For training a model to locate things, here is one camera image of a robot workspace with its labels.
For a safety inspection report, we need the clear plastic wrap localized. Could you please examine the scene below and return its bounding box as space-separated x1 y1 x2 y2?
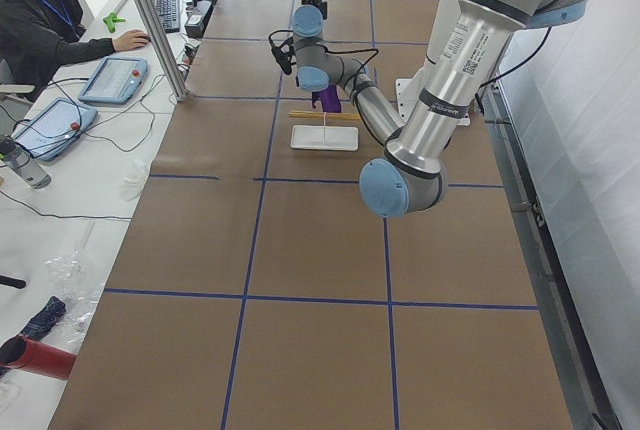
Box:
45 221 104 354

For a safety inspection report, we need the blue teach pendant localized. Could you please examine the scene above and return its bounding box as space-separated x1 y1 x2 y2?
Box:
78 56 149 105
13 98 98 161

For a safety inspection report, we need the green toy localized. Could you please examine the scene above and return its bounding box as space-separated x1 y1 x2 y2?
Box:
103 12 126 34

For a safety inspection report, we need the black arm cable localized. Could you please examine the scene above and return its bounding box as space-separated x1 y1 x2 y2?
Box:
267 29 381 101

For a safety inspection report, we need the white crumpled tissue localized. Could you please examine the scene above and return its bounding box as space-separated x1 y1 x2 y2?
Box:
119 159 150 202

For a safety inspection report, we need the far blue teach pendant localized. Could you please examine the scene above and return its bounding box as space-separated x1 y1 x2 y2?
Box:
78 56 149 105

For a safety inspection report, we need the black keyboard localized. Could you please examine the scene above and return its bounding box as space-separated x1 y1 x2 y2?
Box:
152 0 181 33

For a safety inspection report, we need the aluminium frame post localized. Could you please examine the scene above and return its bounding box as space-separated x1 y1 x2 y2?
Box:
134 0 188 102

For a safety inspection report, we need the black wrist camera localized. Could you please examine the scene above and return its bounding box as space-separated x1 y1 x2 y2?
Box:
269 37 295 75

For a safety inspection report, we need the purple towel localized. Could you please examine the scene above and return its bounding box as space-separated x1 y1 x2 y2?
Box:
311 85 342 113

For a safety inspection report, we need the white wooden towel rack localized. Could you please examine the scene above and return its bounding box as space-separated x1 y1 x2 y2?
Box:
288 110 361 152

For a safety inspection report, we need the red cylinder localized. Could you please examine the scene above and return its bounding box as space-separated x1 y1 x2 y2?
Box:
1 335 76 380

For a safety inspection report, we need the dark blue folded umbrella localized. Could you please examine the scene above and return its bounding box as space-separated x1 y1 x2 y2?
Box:
19 296 66 341

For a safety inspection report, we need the black power box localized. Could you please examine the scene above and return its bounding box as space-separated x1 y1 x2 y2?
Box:
184 0 214 39

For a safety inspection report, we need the grey water bottle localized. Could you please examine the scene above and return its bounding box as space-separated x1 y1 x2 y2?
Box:
0 135 51 189

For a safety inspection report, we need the near blue teach pendant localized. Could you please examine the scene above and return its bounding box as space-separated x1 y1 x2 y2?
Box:
13 98 98 161

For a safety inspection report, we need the seated person in black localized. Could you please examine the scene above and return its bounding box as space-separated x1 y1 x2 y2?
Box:
1 0 150 102

